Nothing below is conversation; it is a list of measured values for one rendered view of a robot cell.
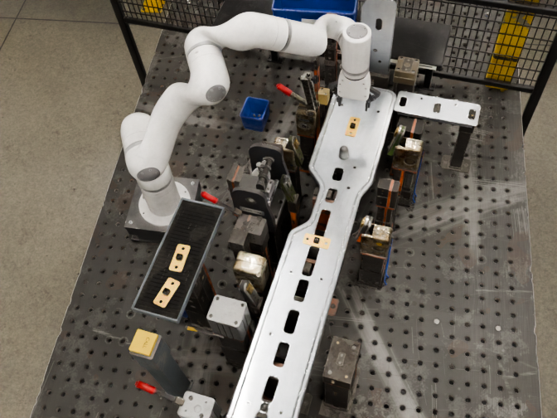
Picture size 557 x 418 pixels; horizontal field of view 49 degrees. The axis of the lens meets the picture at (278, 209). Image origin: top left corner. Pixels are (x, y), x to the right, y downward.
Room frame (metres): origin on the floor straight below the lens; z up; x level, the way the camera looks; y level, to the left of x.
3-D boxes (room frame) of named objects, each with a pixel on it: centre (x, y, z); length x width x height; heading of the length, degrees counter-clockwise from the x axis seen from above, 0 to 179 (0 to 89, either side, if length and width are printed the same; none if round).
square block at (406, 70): (1.53, -0.53, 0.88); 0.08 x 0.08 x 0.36; 66
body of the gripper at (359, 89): (1.33, -0.29, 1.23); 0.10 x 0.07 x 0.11; 66
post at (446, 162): (1.32, -0.70, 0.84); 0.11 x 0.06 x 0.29; 66
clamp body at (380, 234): (0.89, -0.29, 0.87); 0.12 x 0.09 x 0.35; 66
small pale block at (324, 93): (1.45, -0.21, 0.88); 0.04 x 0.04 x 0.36; 66
